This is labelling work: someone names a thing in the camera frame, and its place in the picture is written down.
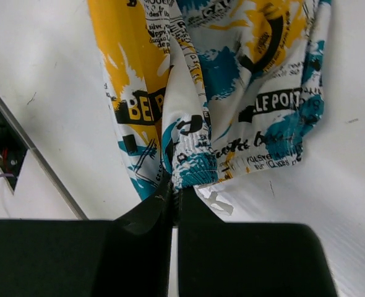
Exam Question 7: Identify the colourful printed shorts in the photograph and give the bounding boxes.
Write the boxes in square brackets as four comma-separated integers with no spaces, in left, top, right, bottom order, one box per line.
[88,1,332,200]

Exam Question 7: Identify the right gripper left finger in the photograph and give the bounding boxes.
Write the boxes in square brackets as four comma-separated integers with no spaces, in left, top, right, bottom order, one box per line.
[0,178,172,296]

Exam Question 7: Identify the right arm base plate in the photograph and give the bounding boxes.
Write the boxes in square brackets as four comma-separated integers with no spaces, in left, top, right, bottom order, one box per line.
[0,100,29,193]

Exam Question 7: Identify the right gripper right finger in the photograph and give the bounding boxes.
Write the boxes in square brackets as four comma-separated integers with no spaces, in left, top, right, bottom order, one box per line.
[178,188,337,296]

